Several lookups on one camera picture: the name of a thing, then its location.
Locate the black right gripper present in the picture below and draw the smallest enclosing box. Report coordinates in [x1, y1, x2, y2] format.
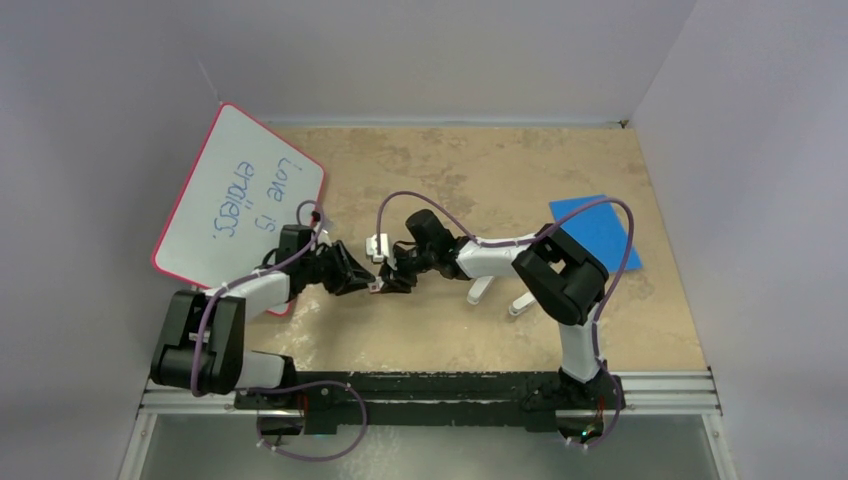
[379, 246, 436, 295]

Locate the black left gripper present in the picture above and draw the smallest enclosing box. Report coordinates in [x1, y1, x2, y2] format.
[300, 241, 373, 295]

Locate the white stapler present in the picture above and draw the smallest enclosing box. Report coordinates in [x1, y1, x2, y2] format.
[466, 276, 494, 305]

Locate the red white staple box sleeve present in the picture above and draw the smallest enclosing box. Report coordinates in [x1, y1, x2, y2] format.
[369, 279, 385, 293]

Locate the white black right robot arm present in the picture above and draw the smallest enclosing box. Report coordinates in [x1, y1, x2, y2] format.
[365, 209, 624, 407]

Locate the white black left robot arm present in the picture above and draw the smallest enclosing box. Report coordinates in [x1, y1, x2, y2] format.
[149, 225, 375, 409]

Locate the pink framed whiteboard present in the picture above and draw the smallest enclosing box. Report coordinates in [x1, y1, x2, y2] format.
[151, 103, 325, 288]

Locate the small white staple remover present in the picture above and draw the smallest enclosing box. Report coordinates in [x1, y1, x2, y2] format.
[508, 292, 536, 316]

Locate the blue paper folder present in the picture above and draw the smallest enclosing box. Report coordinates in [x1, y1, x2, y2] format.
[549, 195, 643, 274]

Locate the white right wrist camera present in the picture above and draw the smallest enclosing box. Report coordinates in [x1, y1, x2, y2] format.
[365, 233, 392, 264]

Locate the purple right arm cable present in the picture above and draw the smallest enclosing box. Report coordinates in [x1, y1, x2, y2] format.
[374, 191, 636, 450]

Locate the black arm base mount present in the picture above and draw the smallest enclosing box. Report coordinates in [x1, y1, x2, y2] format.
[234, 371, 626, 438]

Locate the aluminium rail frame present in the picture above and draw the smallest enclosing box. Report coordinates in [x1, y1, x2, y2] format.
[119, 370, 738, 479]

